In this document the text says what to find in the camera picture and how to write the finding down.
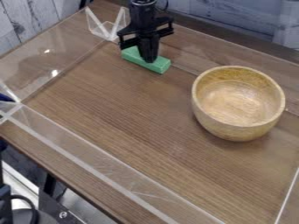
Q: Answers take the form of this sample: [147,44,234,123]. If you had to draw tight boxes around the black cable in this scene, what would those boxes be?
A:
[10,194,41,224]

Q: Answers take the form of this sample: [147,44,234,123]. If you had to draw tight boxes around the green rectangular block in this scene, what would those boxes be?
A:
[122,46,173,74]

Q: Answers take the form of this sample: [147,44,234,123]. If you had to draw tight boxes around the clear acrylic corner bracket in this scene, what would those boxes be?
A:
[86,7,130,42]

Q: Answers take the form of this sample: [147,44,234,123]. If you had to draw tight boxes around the light wooden bowl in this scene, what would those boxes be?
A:
[191,66,286,142]

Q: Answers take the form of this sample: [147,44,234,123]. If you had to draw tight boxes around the black table leg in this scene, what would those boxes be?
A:
[43,174,58,196]

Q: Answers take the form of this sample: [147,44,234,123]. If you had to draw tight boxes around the clear acrylic tray wall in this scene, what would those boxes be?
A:
[0,85,225,224]

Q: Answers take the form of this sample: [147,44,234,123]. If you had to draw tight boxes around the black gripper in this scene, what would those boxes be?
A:
[117,0,174,63]

